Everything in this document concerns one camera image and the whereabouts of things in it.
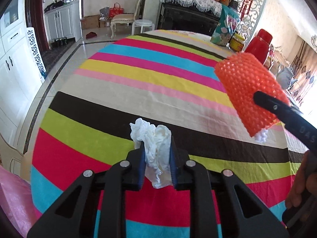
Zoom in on person's right hand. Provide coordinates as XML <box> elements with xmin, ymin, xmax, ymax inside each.
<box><xmin>285</xmin><ymin>151</ymin><xmax>314</xmax><ymax>210</ymax></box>

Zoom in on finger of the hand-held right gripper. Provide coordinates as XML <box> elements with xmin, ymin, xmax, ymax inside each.
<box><xmin>253</xmin><ymin>91</ymin><xmax>296</xmax><ymax>122</ymax></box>

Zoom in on cream sofa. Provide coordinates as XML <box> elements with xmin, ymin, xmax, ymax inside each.
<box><xmin>267</xmin><ymin>43</ymin><xmax>298</xmax><ymax>80</ymax></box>

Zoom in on black bags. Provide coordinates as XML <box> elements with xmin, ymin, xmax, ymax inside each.
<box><xmin>44</xmin><ymin>1</ymin><xmax>65</xmax><ymax>13</ymax></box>

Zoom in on white round stool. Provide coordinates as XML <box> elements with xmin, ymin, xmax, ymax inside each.
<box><xmin>131</xmin><ymin>19</ymin><xmax>155</xmax><ymax>36</ymax></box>

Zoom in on orange foam fruit net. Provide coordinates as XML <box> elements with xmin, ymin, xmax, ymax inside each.
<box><xmin>214</xmin><ymin>52</ymin><xmax>291</xmax><ymax>143</ymax></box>

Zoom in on tall white cabinet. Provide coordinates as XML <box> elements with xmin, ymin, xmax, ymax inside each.
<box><xmin>0</xmin><ymin>0</ymin><xmax>45</xmax><ymax>139</ymax></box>

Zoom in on white shoe cabinet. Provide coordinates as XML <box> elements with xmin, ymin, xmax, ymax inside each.
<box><xmin>44</xmin><ymin>4</ymin><xmax>83</xmax><ymax>45</ymax></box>

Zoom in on striped tablecloth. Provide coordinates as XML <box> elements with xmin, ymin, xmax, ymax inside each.
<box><xmin>30</xmin><ymin>29</ymin><xmax>310</xmax><ymax>238</ymax></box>

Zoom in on white teapot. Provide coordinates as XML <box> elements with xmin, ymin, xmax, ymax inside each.
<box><xmin>276</xmin><ymin>64</ymin><xmax>298</xmax><ymax>90</ymax></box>

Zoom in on white tissue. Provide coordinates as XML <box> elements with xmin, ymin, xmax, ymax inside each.
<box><xmin>129</xmin><ymin>118</ymin><xmax>172</xmax><ymax>189</ymax></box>

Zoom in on dark wooden door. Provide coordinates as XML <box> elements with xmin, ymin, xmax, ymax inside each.
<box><xmin>25</xmin><ymin>0</ymin><xmax>50</xmax><ymax>55</ymax></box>

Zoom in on brown patterned curtain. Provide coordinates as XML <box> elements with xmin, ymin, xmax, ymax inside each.
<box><xmin>290</xmin><ymin>40</ymin><xmax>317</xmax><ymax>109</ymax></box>

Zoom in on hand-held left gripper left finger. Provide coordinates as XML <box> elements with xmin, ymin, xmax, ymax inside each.
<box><xmin>27</xmin><ymin>142</ymin><xmax>146</xmax><ymax>238</ymax></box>

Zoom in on dark patterned rug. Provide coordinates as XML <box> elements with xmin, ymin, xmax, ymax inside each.
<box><xmin>41</xmin><ymin>40</ymin><xmax>77</xmax><ymax>72</ymax></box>

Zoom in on yellow jar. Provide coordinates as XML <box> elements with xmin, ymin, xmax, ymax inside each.
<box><xmin>229</xmin><ymin>33</ymin><xmax>245</xmax><ymax>52</ymax></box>

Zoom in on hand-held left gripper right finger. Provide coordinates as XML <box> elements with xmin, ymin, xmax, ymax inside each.
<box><xmin>170</xmin><ymin>141</ymin><xmax>290</xmax><ymax>238</ymax></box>

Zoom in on large cardboard box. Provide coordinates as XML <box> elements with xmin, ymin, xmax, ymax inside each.
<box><xmin>80</xmin><ymin>15</ymin><xmax>101</xmax><ymax>30</ymax></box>

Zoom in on red handbag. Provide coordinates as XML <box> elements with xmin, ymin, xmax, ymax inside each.
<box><xmin>109</xmin><ymin>3</ymin><xmax>124</xmax><ymax>18</ymax></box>

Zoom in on green snack bag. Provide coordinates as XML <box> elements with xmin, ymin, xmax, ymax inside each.
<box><xmin>210</xmin><ymin>5</ymin><xmax>240</xmax><ymax>47</ymax></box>

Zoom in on red thermos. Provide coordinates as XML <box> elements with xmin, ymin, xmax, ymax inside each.
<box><xmin>244</xmin><ymin>29</ymin><xmax>273</xmax><ymax>66</ymax></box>

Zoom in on cream upholstered chair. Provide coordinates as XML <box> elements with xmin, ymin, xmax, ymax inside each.
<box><xmin>110</xmin><ymin>0</ymin><xmax>146</xmax><ymax>39</ymax></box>

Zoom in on white blue patterned board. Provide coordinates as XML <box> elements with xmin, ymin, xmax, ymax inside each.
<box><xmin>25</xmin><ymin>27</ymin><xmax>47</xmax><ymax>78</ymax></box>

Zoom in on pink trash bin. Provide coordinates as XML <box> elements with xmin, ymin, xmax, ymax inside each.
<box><xmin>0</xmin><ymin>165</ymin><xmax>42</xmax><ymax>238</ymax></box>

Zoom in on black piano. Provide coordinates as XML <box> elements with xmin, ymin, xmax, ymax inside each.
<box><xmin>157</xmin><ymin>2</ymin><xmax>221</xmax><ymax>36</ymax></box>

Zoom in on row of black shoes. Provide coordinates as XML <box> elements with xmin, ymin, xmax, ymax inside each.
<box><xmin>51</xmin><ymin>37</ymin><xmax>68</xmax><ymax>48</ymax></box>

